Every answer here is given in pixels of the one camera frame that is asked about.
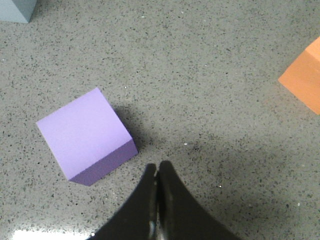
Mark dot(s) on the light blue foam cube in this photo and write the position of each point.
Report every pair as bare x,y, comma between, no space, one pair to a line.
17,11

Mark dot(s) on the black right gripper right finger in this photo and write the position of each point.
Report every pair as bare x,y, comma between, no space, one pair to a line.
181,217

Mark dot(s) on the purple foam cube near edge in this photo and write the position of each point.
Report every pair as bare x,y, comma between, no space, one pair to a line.
87,138

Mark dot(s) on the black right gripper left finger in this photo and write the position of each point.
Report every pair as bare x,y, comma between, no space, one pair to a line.
137,218

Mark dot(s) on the orange foam cube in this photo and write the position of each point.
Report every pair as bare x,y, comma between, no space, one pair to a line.
302,77

